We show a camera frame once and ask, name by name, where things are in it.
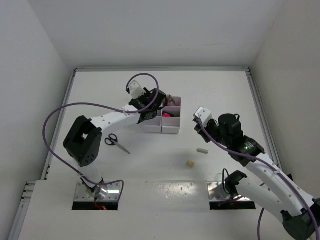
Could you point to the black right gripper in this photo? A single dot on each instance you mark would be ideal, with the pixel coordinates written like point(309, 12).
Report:
point(200, 132)

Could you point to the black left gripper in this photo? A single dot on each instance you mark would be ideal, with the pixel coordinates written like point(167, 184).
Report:
point(138, 99)

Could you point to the clear bottle of coloured pins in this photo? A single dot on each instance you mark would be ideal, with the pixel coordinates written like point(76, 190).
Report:
point(170, 101)

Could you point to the pink black highlighter marker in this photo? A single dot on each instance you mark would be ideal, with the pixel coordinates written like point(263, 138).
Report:
point(166, 115)

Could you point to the black handled scissors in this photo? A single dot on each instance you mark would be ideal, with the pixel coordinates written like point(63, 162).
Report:
point(112, 140)

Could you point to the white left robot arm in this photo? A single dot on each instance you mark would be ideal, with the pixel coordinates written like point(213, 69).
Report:
point(83, 140)

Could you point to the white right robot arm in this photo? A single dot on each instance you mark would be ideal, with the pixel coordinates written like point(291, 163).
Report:
point(296, 210)

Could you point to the white divided organiser left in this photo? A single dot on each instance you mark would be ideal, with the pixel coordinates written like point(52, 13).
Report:
point(153, 125)

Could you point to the beige eraser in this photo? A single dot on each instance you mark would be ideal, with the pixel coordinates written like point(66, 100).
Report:
point(190, 164)

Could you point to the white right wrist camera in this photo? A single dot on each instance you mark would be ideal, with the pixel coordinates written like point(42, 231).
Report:
point(202, 115)

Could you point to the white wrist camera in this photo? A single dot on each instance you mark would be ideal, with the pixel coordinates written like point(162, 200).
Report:
point(135, 90)
point(202, 115)

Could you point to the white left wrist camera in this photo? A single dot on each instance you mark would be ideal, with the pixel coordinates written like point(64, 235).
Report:
point(135, 90)

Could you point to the aluminium frame rail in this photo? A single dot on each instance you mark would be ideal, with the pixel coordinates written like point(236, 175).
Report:
point(260, 109)

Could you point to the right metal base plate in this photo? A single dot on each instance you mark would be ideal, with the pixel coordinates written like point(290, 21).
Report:
point(217, 194)

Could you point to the metal base plate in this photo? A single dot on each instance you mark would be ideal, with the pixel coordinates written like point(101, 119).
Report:
point(217, 194)
point(105, 193)

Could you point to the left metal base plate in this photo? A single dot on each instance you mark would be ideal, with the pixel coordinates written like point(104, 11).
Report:
point(105, 193)

